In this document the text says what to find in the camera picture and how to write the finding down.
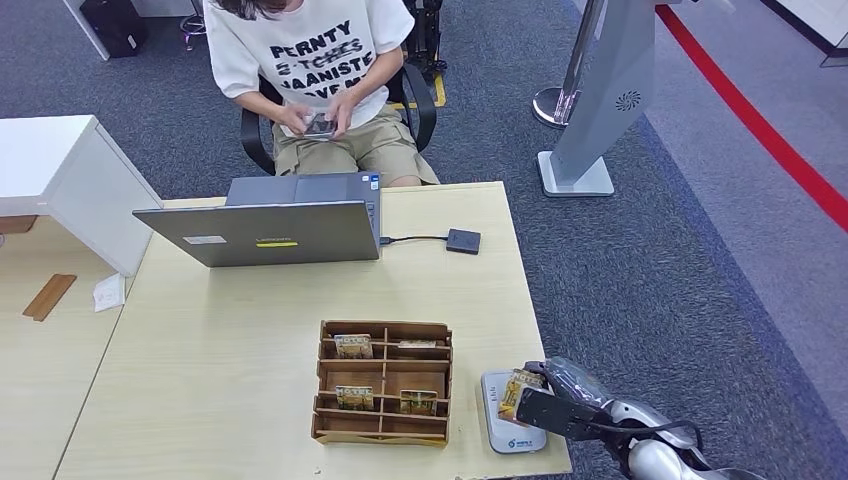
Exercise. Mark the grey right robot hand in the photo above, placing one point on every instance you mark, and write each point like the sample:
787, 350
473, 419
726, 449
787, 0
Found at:
570, 378

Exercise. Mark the person's right hand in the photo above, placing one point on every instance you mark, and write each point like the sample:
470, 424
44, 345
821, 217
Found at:
291, 118

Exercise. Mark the person's left hand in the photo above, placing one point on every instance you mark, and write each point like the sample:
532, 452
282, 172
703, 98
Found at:
343, 109

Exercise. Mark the dark smartphone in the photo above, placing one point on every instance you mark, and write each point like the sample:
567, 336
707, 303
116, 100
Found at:
320, 126

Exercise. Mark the person's left forearm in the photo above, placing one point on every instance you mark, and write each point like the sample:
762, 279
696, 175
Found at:
378, 76

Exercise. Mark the person's right forearm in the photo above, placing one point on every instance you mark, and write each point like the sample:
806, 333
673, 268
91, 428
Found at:
262, 106

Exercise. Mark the person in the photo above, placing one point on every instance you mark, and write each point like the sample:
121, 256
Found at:
311, 60

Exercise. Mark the white card reader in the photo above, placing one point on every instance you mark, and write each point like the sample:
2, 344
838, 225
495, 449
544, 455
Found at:
520, 442

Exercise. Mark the wooden card organizer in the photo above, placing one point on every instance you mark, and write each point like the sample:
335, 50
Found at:
351, 371

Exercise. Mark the black office chair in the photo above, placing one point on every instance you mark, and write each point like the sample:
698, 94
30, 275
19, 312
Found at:
250, 142

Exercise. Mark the yellow floor tape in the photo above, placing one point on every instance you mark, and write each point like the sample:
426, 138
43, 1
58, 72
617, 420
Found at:
440, 93

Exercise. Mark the black wheeled equipment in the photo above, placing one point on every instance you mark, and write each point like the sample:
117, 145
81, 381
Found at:
424, 33

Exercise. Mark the grey laptop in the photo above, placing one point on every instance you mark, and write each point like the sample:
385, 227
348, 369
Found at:
265, 232

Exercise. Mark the chrome stool base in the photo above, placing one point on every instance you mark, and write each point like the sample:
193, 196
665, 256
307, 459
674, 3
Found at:
193, 26

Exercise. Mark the small black usb hub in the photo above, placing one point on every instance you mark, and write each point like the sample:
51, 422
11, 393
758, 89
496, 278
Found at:
464, 241

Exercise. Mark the black box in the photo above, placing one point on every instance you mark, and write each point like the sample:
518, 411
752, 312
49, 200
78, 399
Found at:
112, 26

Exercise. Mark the white table leg panel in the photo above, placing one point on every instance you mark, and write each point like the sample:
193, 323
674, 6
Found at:
84, 23

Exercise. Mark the white paper slip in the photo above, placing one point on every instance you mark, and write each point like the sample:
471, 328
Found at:
109, 293

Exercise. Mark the grey kiosk stand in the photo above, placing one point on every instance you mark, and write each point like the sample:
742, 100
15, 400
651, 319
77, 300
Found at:
596, 99

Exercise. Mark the brown wooden block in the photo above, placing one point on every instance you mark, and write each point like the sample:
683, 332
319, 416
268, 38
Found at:
16, 224

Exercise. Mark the brown wooden strip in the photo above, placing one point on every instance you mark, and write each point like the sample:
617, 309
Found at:
50, 298

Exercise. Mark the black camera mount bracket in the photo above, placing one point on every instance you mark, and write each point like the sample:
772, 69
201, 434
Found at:
553, 414

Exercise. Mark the chrome stanchion post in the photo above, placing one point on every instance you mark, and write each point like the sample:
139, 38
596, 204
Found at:
553, 106

